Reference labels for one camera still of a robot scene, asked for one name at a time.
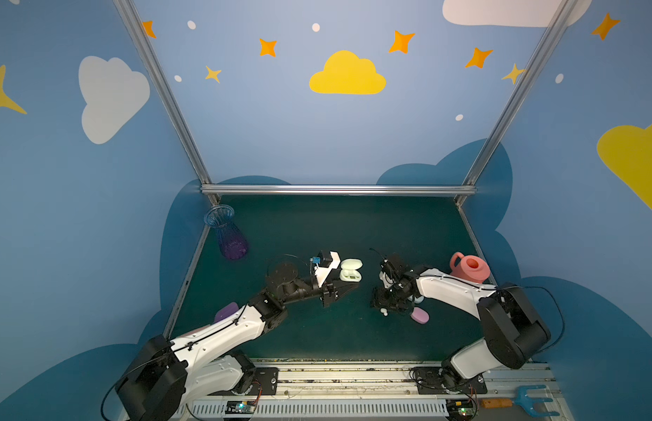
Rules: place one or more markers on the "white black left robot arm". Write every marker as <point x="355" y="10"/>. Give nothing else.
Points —
<point x="167" y="374"/>

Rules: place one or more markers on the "blue toy garden fork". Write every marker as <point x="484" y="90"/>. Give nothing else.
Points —
<point x="523" y="400"/>

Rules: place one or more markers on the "pink toy watering can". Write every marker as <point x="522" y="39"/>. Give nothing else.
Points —
<point x="469" y="267"/>

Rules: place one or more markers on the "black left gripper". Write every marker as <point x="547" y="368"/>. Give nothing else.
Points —
<point x="328" y="288"/>

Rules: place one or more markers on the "aluminium left frame post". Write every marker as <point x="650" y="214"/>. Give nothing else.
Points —
<point x="131" y="20"/>

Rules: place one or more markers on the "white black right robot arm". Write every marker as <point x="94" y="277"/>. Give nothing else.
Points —
<point x="513" y="330"/>

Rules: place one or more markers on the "pink earbud charging case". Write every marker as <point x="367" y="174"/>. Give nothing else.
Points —
<point x="420" y="316"/>

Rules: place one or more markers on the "aluminium right frame post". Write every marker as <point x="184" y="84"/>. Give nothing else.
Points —
<point x="542" y="53"/>

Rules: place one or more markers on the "purple ribbed glass vase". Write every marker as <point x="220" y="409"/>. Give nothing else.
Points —
<point x="232" y="243"/>

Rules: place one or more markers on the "aluminium frame post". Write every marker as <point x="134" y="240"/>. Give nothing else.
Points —
<point x="131" y="20"/>
<point x="542" y="53"/>

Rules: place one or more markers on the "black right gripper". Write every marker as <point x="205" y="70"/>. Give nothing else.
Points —
<point x="388" y="287"/>

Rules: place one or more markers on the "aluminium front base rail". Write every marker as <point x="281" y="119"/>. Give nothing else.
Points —
<point x="295" y="389"/>

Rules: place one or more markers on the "white earbud charging case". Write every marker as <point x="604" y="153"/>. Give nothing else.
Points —
<point x="349" y="270"/>

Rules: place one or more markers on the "aluminium back frame rail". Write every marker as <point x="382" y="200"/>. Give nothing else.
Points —
<point x="337" y="190"/>

